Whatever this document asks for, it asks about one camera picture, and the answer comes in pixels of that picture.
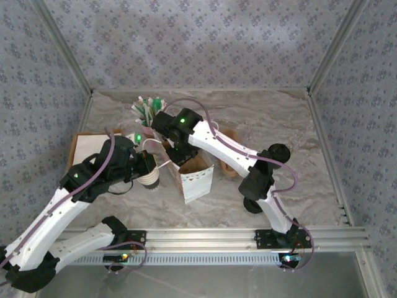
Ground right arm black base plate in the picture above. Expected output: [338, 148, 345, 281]
[254, 229, 313, 249]

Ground slotted grey cable duct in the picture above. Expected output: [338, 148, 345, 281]
[45, 253, 282, 266]

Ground aluminium table edge rail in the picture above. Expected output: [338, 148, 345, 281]
[305, 88, 355, 227]
[92, 88, 308, 93]
[48, 91, 96, 229]

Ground white paper napkins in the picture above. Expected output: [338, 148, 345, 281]
[76, 135, 106, 164]

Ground striped paper cup stack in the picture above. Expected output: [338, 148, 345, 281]
[136, 169, 162, 192]

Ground small circuit board with light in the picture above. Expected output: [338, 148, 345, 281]
[278, 253, 302, 265]
[103, 253, 130, 263]

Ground aluminium corner post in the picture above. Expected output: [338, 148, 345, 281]
[306, 0, 372, 94]
[30, 0, 94, 96]

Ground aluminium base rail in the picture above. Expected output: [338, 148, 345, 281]
[32, 228, 372, 253]

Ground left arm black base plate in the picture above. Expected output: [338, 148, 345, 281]
[89, 230, 147, 250]

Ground white paper bag with handles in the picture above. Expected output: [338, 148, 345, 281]
[141, 138, 215, 205]

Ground black cup lid stack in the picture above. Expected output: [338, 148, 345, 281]
[243, 198, 264, 215]

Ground green white paper packet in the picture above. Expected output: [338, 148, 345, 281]
[130, 104, 147, 122]

